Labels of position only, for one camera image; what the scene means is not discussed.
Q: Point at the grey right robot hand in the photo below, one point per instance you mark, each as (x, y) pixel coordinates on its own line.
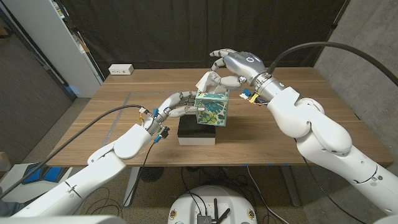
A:
(245, 65)

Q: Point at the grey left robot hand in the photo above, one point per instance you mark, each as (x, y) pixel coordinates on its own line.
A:
(174, 104)

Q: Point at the white tissue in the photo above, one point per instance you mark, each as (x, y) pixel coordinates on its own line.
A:
(206, 81)

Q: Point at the teal floral tissue box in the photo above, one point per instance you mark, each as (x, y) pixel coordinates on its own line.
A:
(214, 109)

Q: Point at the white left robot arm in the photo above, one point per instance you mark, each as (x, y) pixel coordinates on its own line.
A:
(93, 174)

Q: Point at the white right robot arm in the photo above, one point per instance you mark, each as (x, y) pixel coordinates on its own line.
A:
(326, 137)

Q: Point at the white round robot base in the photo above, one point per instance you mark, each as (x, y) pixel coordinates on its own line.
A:
(186, 205)

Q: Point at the small grey electronics box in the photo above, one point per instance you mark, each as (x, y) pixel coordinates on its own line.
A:
(204, 219)

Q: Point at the cardboard box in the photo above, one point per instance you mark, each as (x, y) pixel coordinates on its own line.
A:
(4, 161)

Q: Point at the blue right wrist connector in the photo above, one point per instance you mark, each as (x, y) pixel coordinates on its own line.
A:
(246, 92)

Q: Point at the black and white block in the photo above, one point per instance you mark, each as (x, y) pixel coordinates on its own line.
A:
(196, 138)

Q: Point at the white power strip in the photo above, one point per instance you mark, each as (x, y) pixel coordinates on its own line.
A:
(120, 69)

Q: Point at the round black floor fan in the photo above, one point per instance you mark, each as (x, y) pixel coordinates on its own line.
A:
(151, 174)

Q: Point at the white table leg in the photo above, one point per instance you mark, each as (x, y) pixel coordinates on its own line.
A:
(130, 189)

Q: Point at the black antenna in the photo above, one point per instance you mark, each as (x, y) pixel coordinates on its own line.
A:
(224, 215)
(215, 208)

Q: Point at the grey table leg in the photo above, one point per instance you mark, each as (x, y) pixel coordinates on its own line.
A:
(292, 189)

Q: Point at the white cabinet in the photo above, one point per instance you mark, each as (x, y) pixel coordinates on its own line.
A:
(53, 37)

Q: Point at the white platform with blue pads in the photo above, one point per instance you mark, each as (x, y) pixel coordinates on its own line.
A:
(53, 174)

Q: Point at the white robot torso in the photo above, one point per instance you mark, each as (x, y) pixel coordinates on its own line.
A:
(62, 220)

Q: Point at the person's leg in jeans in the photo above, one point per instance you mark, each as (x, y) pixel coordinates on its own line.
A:
(9, 209)

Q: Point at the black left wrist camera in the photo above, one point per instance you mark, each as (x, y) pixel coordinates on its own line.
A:
(164, 132)

